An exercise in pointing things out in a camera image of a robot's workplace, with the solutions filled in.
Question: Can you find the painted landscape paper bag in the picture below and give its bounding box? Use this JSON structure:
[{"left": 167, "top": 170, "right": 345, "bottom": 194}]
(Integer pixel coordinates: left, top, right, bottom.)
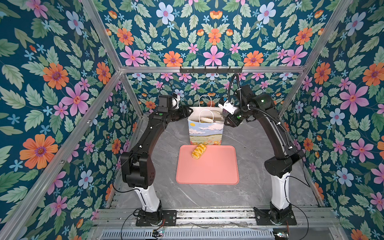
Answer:
[{"left": 188, "top": 102, "right": 224, "bottom": 145}]

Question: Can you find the small croissant top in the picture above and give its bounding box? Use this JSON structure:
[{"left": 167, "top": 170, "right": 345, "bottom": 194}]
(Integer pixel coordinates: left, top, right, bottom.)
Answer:
[{"left": 192, "top": 144, "right": 207, "bottom": 159}]

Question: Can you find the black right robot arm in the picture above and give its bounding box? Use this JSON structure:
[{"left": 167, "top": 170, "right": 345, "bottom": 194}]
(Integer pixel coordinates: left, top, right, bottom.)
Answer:
[{"left": 219, "top": 85, "right": 304, "bottom": 211}]

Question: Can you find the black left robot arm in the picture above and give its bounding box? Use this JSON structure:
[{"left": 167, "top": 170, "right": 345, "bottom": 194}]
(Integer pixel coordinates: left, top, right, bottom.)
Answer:
[{"left": 120, "top": 105, "right": 193, "bottom": 213}]

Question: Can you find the pink rectangular tray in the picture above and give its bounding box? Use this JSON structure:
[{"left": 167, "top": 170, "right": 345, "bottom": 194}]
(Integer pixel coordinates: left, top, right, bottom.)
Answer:
[{"left": 176, "top": 145, "right": 240, "bottom": 185}]

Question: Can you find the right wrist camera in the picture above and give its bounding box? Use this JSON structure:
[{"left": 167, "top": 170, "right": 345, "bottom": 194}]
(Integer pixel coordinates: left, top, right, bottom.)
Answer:
[{"left": 219, "top": 97, "right": 239, "bottom": 115}]

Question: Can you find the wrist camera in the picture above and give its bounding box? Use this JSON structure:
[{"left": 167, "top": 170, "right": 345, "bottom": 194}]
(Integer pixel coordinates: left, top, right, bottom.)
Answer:
[
  {"left": 219, "top": 97, "right": 239, "bottom": 115},
  {"left": 157, "top": 94, "right": 181, "bottom": 113}
]

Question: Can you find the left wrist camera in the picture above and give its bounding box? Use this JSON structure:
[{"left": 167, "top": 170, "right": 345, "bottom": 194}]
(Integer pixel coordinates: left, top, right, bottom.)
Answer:
[{"left": 157, "top": 94, "right": 181, "bottom": 113}]

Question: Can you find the black hook rail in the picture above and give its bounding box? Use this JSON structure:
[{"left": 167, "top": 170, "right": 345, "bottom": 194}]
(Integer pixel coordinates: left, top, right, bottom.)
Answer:
[{"left": 179, "top": 66, "right": 243, "bottom": 75}]

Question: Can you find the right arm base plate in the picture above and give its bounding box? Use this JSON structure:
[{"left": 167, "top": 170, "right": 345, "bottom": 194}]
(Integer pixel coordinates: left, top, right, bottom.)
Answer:
[{"left": 253, "top": 205, "right": 297, "bottom": 226}]

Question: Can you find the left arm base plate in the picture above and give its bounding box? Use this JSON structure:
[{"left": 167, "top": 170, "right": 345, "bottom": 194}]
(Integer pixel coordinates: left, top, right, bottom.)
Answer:
[{"left": 136, "top": 210, "right": 178, "bottom": 227}]

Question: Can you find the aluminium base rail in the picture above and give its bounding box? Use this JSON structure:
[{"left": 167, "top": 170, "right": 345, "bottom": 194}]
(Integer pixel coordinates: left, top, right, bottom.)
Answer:
[{"left": 88, "top": 206, "right": 347, "bottom": 240}]

